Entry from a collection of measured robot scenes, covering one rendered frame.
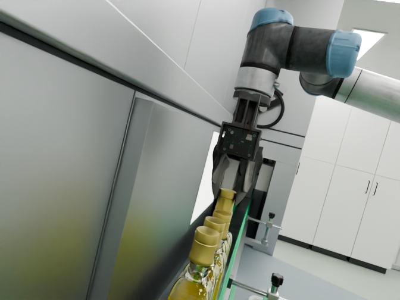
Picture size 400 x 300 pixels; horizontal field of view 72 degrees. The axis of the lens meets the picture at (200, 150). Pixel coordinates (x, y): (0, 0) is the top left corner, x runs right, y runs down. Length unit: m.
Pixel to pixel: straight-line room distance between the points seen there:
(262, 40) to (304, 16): 1.15
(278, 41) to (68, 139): 0.37
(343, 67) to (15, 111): 0.46
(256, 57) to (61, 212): 0.39
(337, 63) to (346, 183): 3.95
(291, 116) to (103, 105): 1.27
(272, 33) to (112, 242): 0.43
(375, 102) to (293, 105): 0.93
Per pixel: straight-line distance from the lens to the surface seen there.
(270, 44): 0.53
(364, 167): 4.48
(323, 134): 4.35
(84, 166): 0.36
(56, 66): 0.29
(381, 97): 0.64
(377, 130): 4.53
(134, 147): 0.41
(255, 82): 0.51
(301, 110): 1.54
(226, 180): 1.67
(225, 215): 0.51
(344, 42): 0.53
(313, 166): 4.33
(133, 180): 0.42
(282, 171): 1.53
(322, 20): 1.67
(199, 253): 0.40
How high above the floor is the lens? 1.30
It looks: 4 degrees down
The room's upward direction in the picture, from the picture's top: 14 degrees clockwise
